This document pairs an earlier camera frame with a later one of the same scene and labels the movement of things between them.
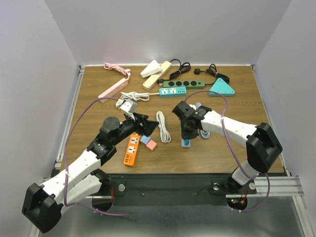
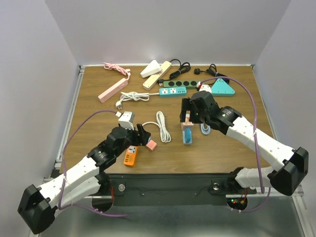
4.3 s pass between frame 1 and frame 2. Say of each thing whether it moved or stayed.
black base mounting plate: stayed
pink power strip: stayed
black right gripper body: moved
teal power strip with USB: stayed
